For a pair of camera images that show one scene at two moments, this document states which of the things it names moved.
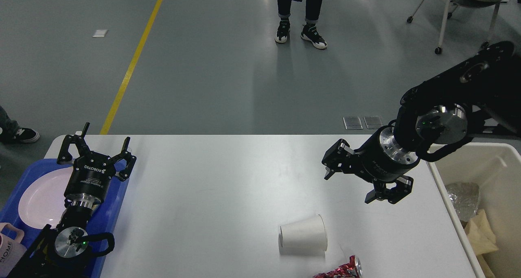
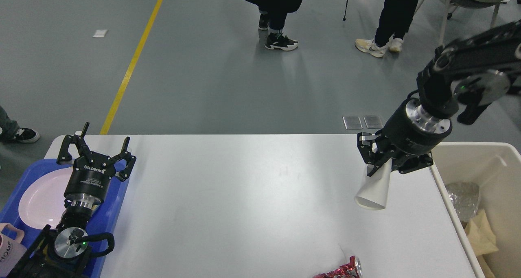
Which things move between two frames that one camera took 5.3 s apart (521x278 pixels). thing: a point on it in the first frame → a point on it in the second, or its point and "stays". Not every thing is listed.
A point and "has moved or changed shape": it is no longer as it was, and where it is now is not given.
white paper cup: (306, 237) has moved or changed shape
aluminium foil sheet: (465, 197) stays
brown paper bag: (484, 267) stays
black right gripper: (380, 159) → (411, 129)
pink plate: (43, 203) stays
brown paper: (481, 233) stays
